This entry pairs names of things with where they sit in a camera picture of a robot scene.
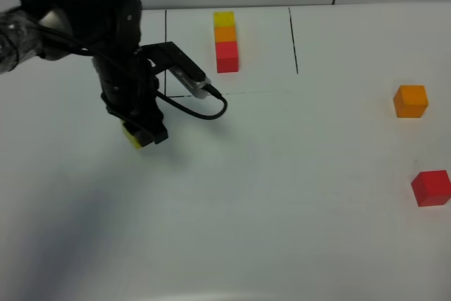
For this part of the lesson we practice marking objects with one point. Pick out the orange template block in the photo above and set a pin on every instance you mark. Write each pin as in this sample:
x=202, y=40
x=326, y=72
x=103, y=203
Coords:
x=225, y=34

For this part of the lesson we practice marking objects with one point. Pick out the yellow template block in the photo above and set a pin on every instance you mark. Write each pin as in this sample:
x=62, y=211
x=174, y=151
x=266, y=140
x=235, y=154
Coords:
x=224, y=19

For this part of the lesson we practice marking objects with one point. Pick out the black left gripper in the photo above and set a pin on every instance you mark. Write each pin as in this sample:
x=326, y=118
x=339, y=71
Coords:
x=128, y=89

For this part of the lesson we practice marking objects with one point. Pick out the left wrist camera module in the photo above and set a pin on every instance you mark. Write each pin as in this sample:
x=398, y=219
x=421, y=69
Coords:
x=168, y=56

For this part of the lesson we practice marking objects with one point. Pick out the red template block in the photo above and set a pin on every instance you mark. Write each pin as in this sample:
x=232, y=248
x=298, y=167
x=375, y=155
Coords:
x=227, y=57

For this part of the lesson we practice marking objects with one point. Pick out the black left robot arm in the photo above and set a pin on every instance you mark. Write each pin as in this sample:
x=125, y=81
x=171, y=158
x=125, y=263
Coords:
x=106, y=30

